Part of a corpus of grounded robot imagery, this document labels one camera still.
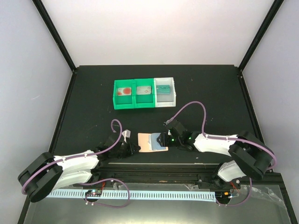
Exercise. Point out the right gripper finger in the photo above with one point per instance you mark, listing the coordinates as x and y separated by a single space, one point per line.
162 137
160 145

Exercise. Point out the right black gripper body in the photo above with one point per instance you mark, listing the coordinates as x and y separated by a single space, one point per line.
177 141

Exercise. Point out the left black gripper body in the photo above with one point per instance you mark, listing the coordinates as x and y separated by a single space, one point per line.
122 153

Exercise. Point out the beige leather card holder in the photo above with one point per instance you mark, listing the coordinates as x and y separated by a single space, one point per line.
148 143

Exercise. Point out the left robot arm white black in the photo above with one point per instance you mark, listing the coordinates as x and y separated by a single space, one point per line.
48 172

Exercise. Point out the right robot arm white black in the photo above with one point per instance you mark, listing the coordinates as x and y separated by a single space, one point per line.
250 157

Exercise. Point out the teal VIP card in bin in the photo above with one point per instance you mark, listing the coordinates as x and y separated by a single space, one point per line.
163 89

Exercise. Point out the white grey card in bin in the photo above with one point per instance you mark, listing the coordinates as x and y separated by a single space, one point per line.
143 90

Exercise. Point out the red white card in bin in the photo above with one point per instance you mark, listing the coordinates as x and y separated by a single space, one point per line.
125 91

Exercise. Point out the white bin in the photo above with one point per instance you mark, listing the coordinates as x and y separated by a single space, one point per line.
165 95

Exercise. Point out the middle green bin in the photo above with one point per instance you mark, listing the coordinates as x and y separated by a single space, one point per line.
145 101

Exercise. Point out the green bin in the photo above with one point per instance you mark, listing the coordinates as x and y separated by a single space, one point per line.
145 101
123 102

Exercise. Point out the left green bin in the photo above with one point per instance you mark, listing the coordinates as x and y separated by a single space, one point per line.
123 102

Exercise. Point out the left small circuit board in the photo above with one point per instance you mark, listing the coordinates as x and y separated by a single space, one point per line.
93 193

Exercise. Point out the small circuit board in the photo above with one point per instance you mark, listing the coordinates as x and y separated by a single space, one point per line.
93 193
223 194

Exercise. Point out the right small circuit board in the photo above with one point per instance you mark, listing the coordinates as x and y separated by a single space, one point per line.
223 194

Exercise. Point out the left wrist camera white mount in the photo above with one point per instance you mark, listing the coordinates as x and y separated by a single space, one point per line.
126 135

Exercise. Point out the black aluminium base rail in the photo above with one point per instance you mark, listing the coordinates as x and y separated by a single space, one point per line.
201 175

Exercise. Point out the white slotted cable duct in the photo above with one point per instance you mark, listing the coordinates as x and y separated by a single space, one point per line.
137 195

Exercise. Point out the right black frame post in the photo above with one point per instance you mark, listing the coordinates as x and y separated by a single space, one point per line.
260 33

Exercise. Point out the black frame post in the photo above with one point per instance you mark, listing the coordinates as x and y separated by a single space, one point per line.
54 33
260 33

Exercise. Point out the left black frame post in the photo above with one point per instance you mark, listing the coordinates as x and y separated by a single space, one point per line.
54 33

